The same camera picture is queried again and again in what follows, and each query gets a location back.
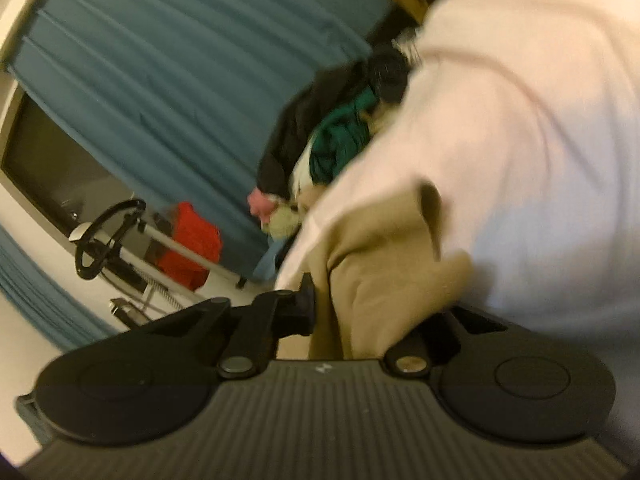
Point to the pale green garment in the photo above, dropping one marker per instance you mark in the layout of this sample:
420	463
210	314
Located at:
282	223

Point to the blue curtain right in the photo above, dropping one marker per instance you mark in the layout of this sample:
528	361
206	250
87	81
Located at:
177	98

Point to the black garment pile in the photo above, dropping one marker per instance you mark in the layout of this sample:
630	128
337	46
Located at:
384	73

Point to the blue curtain left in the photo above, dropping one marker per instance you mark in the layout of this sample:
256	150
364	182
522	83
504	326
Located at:
42	302

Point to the red cloth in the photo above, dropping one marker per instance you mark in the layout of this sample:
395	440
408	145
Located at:
190	230

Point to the blue curtain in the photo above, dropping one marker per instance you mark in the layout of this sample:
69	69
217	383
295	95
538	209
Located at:
42	302
177	98

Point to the pink garment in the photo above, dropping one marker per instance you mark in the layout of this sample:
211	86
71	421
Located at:
262	205

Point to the dark window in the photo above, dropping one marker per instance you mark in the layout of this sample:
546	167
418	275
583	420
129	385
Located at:
55	174

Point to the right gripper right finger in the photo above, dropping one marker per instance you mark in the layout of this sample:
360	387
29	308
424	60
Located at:
437	340

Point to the beige garment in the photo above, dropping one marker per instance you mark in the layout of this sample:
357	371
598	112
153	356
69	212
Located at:
378	272

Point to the silver exercise machine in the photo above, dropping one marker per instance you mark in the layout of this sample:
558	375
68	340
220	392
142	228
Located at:
121	246

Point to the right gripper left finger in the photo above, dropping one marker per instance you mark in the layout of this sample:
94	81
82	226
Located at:
246	338

